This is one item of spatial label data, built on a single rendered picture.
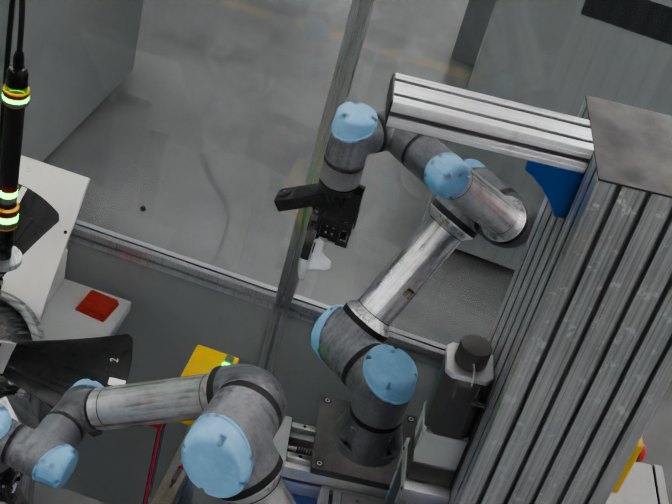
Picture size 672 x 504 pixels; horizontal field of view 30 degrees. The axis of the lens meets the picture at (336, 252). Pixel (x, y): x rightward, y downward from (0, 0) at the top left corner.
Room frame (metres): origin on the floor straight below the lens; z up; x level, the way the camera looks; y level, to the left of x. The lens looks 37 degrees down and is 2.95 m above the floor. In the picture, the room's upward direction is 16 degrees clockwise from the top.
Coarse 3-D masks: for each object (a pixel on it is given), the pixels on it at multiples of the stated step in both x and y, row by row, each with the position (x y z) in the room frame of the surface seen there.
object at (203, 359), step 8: (200, 352) 2.03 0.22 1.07; (208, 352) 2.04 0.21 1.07; (216, 352) 2.05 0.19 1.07; (192, 360) 2.00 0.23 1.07; (200, 360) 2.01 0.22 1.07; (208, 360) 2.02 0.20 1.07; (216, 360) 2.02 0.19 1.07; (192, 368) 1.98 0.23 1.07; (200, 368) 1.99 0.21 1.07; (208, 368) 1.99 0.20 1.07
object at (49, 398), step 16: (112, 336) 1.83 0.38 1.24; (128, 336) 1.83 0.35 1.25; (16, 352) 1.74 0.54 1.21; (32, 352) 1.75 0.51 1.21; (48, 352) 1.76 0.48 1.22; (64, 352) 1.77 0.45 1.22; (80, 352) 1.77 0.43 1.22; (96, 352) 1.78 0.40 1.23; (112, 352) 1.79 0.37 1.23; (128, 352) 1.79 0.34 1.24; (16, 368) 1.70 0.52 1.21; (32, 368) 1.71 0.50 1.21; (48, 368) 1.72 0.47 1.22; (64, 368) 1.72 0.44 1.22; (80, 368) 1.73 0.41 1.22; (96, 368) 1.74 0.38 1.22; (112, 368) 1.75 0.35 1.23; (128, 368) 1.76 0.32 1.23; (16, 384) 1.66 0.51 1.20; (32, 384) 1.67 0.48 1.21; (48, 384) 1.68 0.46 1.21; (64, 384) 1.69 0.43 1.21; (48, 400) 1.65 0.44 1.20; (96, 432) 1.63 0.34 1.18
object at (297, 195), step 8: (312, 184) 1.95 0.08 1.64; (280, 192) 1.94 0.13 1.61; (288, 192) 1.93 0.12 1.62; (296, 192) 1.93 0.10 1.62; (304, 192) 1.92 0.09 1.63; (312, 192) 1.91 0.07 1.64; (320, 192) 1.91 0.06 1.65; (280, 200) 1.91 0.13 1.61; (288, 200) 1.91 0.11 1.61; (296, 200) 1.91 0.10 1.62; (304, 200) 1.91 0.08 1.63; (312, 200) 1.91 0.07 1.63; (320, 200) 1.90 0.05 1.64; (328, 200) 1.90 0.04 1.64; (280, 208) 1.91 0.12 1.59; (288, 208) 1.91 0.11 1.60; (296, 208) 1.91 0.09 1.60
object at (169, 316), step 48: (96, 288) 2.42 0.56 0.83; (144, 288) 2.41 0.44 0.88; (192, 288) 2.40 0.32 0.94; (144, 336) 2.41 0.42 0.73; (192, 336) 2.40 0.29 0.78; (240, 336) 2.39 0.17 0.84; (288, 336) 2.38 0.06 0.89; (288, 384) 2.37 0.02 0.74; (336, 384) 2.37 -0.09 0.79; (432, 384) 2.35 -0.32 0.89; (144, 432) 2.40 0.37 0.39; (96, 480) 2.41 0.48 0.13; (144, 480) 2.40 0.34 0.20
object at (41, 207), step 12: (24, 204) 1.90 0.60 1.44; (36, 204) 1.89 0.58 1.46; (48, 204) 1.89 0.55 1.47; (24, 216) 1.87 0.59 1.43; (36, 216) 1.87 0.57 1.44; (48, 216) 1.86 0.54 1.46; (24, 228) 1.85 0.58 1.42; (36, 228) 1.85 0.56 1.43; (48, 228) 1.84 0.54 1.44; (24, 240) 1.83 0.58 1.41; (36, 240) 1.83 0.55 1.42; (24, 252) 1.81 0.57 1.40
